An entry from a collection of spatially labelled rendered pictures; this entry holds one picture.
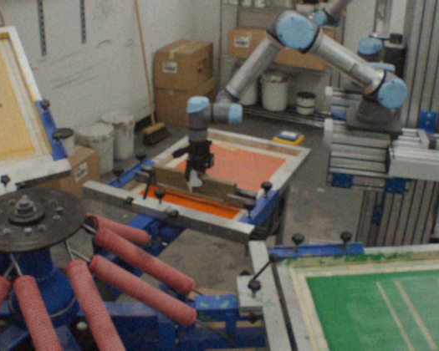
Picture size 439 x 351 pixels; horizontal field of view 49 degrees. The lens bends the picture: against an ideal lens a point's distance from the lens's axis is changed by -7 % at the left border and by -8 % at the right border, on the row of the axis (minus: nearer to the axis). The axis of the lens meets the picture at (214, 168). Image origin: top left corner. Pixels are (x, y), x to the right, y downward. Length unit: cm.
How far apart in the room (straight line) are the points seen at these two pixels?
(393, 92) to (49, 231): 125
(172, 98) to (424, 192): 344
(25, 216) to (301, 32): 105
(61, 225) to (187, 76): 404
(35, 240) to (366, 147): 137
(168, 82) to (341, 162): 339
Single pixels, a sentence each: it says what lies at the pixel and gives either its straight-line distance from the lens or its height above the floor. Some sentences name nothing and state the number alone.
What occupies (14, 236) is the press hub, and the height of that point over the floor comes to 131.
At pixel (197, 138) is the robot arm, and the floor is 122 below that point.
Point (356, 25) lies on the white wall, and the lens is 538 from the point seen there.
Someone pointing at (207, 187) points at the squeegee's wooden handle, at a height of 103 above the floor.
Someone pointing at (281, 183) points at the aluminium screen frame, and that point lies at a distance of 207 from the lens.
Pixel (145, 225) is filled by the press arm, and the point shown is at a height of 104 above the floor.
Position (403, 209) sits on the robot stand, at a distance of 243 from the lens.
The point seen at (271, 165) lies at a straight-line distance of 229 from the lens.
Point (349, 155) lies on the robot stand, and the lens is 208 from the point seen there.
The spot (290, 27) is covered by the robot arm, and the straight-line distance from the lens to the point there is 172.
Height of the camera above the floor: 193
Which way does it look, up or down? 26 degrees down
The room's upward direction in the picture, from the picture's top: 1 degrees clockwise
